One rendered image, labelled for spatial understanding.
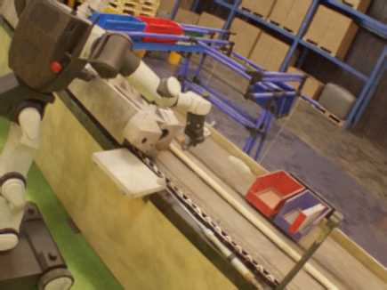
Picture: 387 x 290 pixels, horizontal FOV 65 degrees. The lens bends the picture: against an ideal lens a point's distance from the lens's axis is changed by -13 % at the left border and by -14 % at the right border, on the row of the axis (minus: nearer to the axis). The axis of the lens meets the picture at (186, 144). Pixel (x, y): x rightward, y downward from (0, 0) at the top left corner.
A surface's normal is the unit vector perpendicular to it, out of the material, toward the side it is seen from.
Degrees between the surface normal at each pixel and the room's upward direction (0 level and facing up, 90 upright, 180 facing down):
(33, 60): 91
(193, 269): 90
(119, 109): 80
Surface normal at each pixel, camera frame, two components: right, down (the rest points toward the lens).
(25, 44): -0.33, 0.32
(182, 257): -0.65, 0.07
